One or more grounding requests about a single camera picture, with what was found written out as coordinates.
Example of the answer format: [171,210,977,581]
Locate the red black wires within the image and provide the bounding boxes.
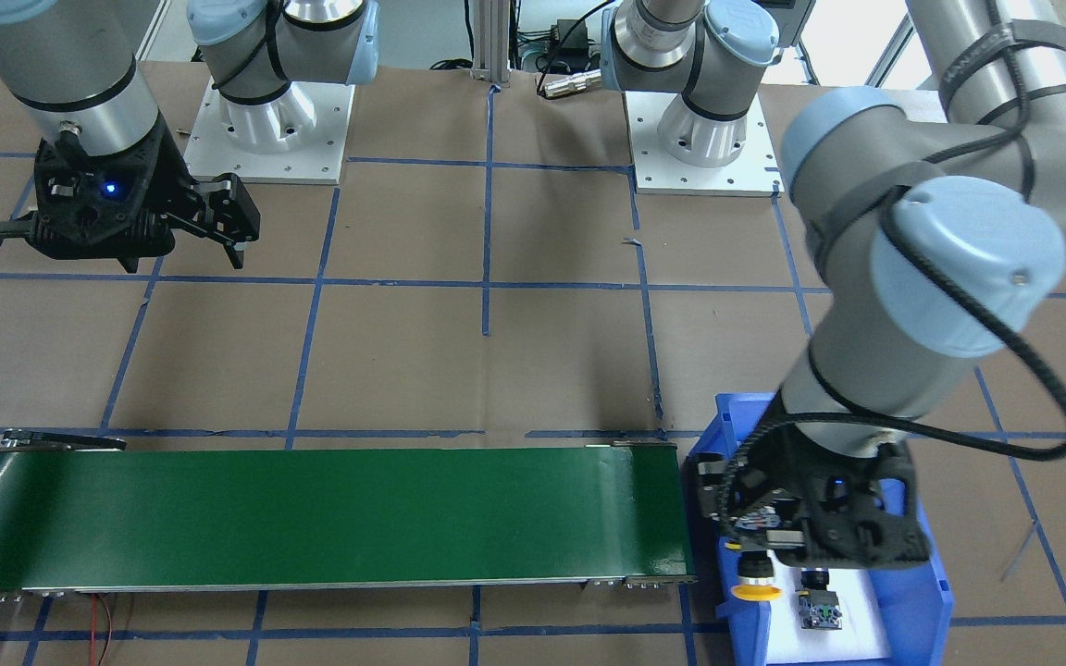
[91,594,116,666]

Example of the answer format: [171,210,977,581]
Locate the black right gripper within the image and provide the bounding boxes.
[32,115,261,271]

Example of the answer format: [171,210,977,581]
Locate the yellow mushroom push button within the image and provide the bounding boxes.
[725,541,784,603]

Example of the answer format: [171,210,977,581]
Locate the silver cylindrical connector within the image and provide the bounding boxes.
[540,70,603,100]

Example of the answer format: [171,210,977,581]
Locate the aluminium frame post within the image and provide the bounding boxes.
[466,0,514,90]

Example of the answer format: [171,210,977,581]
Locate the red mushroom push button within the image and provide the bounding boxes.
[797,569,843,631]

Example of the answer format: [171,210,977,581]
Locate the green conveyor belt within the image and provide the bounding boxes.
[0,444,697,592]

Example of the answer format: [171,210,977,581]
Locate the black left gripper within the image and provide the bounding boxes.
[692,397,932,566]

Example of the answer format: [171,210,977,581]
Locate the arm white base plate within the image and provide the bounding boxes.
[625,92,786,197]
[183,81,356,185]

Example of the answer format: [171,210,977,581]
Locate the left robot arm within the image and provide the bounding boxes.
[707,1,1066,579]

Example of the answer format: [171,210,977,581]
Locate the white foam pad in bin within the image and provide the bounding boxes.
[764,555,892,663]

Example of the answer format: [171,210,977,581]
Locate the black power adapter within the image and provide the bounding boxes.
[549,18,589,56]

